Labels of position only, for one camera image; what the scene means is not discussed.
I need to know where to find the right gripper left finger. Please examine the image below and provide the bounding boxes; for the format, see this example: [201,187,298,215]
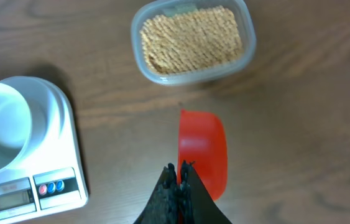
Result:
[134,163,178,224]

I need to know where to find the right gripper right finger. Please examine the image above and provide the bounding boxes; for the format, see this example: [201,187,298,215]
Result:
[179,161,231,224]

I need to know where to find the soybeans in container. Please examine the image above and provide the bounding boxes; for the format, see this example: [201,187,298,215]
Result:
[140,6,244,75]

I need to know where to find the red measuring scoop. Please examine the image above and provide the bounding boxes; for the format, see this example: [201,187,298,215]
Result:
[177,110,228,200]

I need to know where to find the grey bowl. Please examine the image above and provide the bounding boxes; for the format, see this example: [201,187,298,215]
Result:
[0,82,33,176]

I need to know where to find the clear plastic container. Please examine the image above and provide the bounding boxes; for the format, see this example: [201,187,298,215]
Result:
[131,0,257,85]

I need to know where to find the white kitchen scale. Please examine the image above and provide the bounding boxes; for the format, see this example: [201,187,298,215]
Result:
[0,76,88,223]

